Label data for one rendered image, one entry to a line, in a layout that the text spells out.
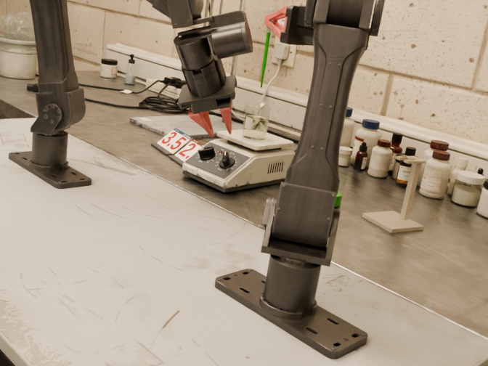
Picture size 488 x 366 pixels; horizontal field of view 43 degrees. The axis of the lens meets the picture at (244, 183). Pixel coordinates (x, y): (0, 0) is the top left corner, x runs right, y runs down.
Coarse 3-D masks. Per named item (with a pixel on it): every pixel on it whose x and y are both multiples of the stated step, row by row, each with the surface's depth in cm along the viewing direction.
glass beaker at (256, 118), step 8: (248, 104) 121; (256, 104) 126; (264, 104) 125; (248, 112) 122; (256, 112) 121; (264, 112) 121; (248, 120) 122; (256, 120) 121; (264, 120) 122; (248, 128) 122; (256, 128) 122; (264, 128) 123; (248, 136) 123; (256, 136) 122; (264, 136) 123
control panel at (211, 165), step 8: (208, 144) 126; (216, 152) 123; (232, 152) 122; (192, 160) 123; (200, 160) 122; (208, 160) 121; (216, 160) 121; (240, 160) 119; (208, 168) 119; (216, 168) 119; (224, 168) 118; (232, 168) 117; (224, 176) 116
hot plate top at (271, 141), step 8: (224, 136) 125; (232, 136) 125; (240, 136) 126; (272, 136) 130; (240, 144) 122; (248, 144) 121; (256, 144) 121; (264, 144) 122; (272, 144) 123; (280, 144) 124; (288, 144) 126
